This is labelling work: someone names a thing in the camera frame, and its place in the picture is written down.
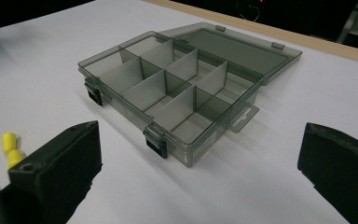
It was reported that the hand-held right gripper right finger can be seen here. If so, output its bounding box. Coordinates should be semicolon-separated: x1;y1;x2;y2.
297;122;358;224

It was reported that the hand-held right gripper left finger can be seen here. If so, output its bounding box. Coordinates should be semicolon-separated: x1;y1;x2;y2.
0;120;103;224

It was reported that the yellow insulated terminal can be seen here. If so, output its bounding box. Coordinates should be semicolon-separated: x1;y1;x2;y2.
1;132;19;154
7;149;24;170

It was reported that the grey transparent compartment box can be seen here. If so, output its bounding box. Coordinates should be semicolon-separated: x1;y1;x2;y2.
77;21;303;168

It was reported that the metal stand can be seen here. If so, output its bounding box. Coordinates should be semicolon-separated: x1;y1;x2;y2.
336;0;358;45

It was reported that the black cable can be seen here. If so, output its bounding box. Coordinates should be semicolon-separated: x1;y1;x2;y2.
238;4;262;23

